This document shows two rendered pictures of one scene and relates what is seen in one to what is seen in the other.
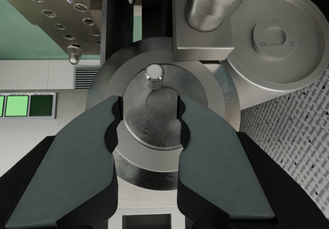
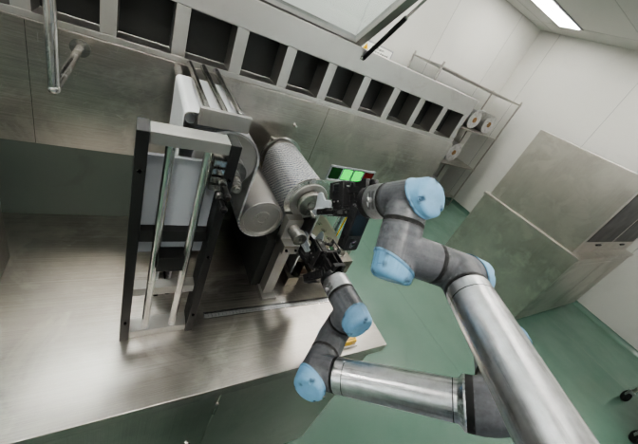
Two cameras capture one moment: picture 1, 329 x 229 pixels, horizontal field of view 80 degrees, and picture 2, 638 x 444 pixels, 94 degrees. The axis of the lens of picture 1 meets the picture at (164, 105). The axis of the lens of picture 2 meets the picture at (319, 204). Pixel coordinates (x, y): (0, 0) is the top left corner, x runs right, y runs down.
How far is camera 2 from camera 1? 0.72 m
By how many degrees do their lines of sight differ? 42
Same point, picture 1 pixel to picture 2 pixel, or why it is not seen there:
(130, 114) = not seen: hidden behind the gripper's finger
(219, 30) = (290, 224)
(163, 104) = (311, 205)
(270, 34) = (262, 220)
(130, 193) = (307, 111)
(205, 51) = (295, 218)
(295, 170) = not seen: hidden behind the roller
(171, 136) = (313, 197)
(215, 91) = (292, 205)
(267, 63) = (268, 211)
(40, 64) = not seen: hidden behind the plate
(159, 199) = (290, 101)
